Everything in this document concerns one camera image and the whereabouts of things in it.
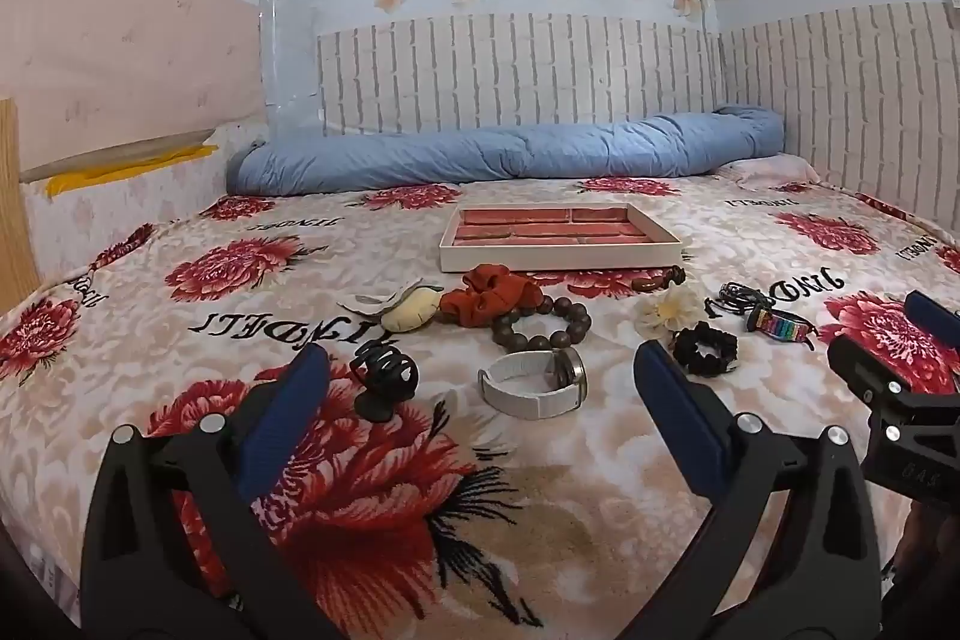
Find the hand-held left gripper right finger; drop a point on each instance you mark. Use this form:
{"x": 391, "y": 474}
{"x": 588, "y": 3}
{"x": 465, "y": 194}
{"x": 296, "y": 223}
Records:
{"x": 671, "y": 400}

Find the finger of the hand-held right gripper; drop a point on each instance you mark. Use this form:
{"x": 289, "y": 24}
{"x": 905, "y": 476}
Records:
{"x": 862, "y": 362}
{"x": 930, "y": 317}

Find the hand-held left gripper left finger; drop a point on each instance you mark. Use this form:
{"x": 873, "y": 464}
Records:
{"x": 289, "y": 400}

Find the black scrunchie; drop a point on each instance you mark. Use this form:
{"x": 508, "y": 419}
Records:
{"x": 686, "y": 355}

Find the black claw clip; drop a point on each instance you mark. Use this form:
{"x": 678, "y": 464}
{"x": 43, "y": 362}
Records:
{"x": 382, "y": 385}

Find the rainbow flower claw clip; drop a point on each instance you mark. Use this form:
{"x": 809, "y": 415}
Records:
{"x": 776, "y": 321}

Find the yellow plush hair clip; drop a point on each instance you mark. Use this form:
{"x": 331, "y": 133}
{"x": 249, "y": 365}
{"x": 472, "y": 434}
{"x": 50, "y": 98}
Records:
{"x": 409, "y": 310}

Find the white band watch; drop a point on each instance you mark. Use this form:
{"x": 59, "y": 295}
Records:
{"x": 517, "y": 403}

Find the white jewelry tray red lining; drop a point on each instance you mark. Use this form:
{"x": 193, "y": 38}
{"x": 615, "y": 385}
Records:
{"x": 525, "y": 257}

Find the orange scrunchie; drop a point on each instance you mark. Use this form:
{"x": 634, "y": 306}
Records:
{"x": 487, "y": 291}

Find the person's right forearm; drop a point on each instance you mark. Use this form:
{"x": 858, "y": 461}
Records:
{"x": 926, "y": 557}

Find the cream flower scrunchie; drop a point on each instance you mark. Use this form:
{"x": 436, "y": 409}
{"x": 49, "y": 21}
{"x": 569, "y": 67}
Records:
{"x": 667, "y": 310}

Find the red floral printed blanket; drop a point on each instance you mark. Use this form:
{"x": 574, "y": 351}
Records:
{"x": 600, "y": 497}

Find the pale hair clip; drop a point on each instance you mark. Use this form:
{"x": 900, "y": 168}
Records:
{"x": 364, "y": 304}

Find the pink pillow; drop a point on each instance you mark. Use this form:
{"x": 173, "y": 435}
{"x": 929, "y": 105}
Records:
{"x": 772, "y": 169}

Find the yellow cloth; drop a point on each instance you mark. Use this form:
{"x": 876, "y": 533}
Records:
{"x": 120, "y": 169}

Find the blue rolled quilt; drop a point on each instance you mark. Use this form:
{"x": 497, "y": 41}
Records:
{"x": 525, "y": 152}

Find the clear plastic sheet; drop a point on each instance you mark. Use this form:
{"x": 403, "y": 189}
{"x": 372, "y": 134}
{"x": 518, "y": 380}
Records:
{"x": 289, "y": 47}

